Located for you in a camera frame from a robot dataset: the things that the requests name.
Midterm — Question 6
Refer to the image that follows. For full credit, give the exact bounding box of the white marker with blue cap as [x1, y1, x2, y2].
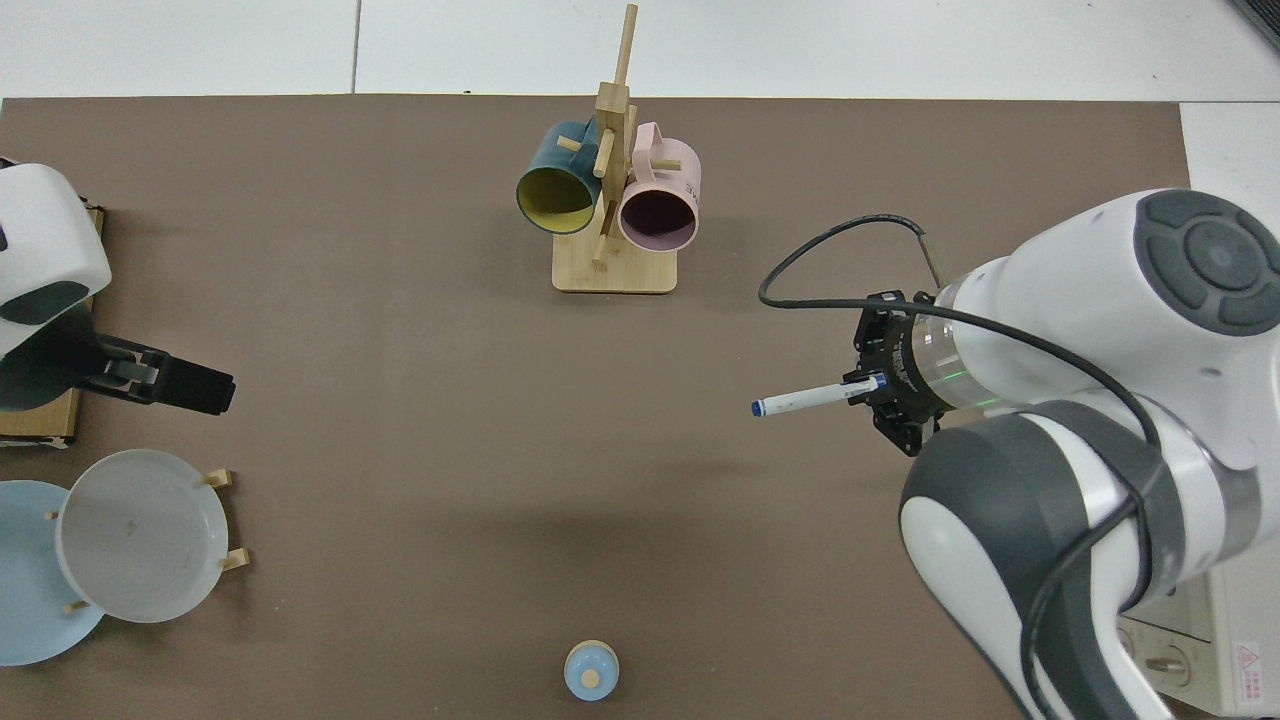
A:
[751, 377, 881, 419]

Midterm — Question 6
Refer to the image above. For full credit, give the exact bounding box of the grey plate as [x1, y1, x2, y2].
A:
[55, 449, 230, 624]

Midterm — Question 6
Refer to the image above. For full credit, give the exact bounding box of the wooden plate rack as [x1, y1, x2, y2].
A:
[45, 468, 251, 613]

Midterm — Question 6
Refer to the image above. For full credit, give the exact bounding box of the light blue plate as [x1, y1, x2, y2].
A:
[0, 480, 106, 667]

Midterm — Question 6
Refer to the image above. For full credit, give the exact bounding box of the brown table cloth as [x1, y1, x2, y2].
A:
[0, 95, 1216, 720]

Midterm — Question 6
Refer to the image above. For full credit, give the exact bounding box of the pink cup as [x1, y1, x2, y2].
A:
[617, 122, 703, 253]

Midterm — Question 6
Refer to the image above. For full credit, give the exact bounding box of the wooden cup stand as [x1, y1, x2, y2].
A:
[552, 3, 679, 294]

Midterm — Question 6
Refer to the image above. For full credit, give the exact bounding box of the teal cup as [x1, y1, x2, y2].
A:
[515, 117, 604, 236]

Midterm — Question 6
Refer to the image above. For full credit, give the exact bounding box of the pale toaster oven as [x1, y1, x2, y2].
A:
[1115, 570, 1280, 716]

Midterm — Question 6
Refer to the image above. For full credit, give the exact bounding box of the black panel corner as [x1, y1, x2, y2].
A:
[1235, 0, 1280, 51]

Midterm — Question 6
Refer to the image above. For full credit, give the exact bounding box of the wire basket with wooden floor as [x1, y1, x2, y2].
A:
[0, 200, 106, 448]

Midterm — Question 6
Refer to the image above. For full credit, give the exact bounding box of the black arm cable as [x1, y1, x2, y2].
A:
[757, 215, 1171, 720]

